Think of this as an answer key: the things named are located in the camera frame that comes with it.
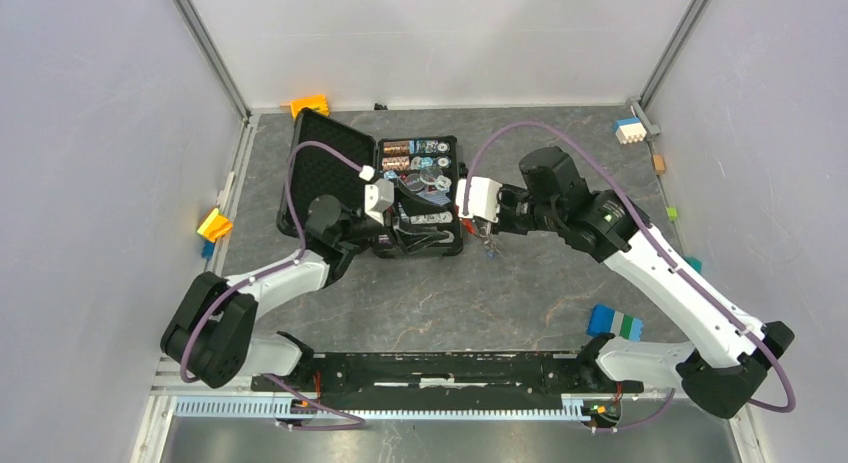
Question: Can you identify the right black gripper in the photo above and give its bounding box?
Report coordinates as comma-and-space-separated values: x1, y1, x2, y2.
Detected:
477, 182, 562, 236

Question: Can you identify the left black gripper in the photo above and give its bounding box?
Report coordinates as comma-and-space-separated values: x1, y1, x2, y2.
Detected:
336, 177, 449, 254

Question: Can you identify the red keyring carabiner with rings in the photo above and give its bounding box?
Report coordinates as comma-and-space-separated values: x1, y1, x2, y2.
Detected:
479, 235, 499, 259

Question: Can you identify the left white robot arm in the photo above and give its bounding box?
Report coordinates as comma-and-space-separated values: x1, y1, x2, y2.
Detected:
160, 193, 459, 391

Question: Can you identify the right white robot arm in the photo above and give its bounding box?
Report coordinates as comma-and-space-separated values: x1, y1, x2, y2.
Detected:
456, 147, 794, 419

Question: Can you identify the black poker chip case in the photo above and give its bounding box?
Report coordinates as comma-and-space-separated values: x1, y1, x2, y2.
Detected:
277, 109, 467, 256

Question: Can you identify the blue green brick stack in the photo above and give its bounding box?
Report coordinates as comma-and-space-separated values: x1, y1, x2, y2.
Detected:
586, 304, 643, 342

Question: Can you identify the blue white toy block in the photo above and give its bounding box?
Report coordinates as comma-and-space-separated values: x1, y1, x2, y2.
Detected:
614, 117, 648, 145

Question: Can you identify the small wooden cube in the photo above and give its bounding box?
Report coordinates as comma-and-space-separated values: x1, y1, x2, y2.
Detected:
652, 154, 667, 176

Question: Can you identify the yellow orange toy block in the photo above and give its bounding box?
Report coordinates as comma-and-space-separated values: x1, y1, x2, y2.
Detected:
196, 207, 233, 243

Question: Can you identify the small blue block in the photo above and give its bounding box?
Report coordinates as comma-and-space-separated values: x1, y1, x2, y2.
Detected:
201, 240, 215, 261

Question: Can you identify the teal cube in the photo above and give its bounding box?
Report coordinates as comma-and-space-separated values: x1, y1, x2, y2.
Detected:
684, 256, 702, 274

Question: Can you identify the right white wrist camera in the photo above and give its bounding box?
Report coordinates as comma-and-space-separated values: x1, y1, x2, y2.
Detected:
455, 176, 503, 223

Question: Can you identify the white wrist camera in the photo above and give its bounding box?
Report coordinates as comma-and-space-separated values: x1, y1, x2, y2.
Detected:
363, 179, 395, 226
455, 176, 503, 223

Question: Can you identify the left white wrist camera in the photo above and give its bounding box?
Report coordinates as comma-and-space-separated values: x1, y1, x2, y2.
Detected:
363, 179, 395, 226

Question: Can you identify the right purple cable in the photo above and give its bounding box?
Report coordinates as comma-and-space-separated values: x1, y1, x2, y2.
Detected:
460, 122, 798, 435

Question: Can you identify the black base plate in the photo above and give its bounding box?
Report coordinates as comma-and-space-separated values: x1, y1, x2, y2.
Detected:
281, 351, 644, 411

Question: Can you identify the white cable comb rail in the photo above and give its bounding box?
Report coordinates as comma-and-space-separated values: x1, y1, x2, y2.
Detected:
174, 396, 590, 423

